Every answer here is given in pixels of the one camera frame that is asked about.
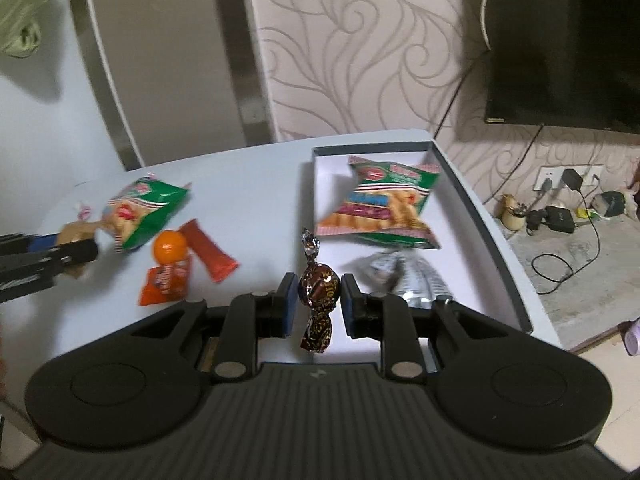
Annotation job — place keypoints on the silver clear snack packet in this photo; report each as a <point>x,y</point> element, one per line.
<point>403,273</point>

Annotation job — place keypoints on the dark grey cardboard box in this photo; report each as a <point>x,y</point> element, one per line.
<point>470,258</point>

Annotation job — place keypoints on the black power adapter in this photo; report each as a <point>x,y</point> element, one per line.
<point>571,179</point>

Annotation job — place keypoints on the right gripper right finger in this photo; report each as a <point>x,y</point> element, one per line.
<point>387,319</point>

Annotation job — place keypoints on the brown snack packet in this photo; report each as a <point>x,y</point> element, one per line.
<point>75,232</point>

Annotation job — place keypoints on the brown gold candy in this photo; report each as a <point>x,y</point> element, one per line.
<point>319,289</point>

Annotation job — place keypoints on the green prawn cracker bag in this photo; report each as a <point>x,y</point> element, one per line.
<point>385,206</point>
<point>141,210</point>

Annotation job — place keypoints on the black wall television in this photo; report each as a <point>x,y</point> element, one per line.
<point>563,63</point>

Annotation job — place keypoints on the pink white wrapped candy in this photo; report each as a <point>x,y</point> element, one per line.
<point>84,212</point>

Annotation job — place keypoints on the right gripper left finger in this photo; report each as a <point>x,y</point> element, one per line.
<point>249,319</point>

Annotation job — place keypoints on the small yellow ceramic cup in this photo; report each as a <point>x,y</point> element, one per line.
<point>514,213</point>

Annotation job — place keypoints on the green cloth bag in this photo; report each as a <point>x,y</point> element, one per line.
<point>20,31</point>

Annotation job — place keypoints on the purple plastic bottle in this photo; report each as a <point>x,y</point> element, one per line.
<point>631,338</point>

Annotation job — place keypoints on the red-brown stick snack packet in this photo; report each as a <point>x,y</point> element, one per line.
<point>219,265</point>

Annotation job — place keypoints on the small orange mandarin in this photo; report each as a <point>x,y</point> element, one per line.
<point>170,247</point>

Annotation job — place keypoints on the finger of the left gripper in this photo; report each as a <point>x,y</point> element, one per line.
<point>15,244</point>
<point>73,257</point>

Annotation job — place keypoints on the orange snack packet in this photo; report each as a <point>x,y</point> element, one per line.
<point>166,283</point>

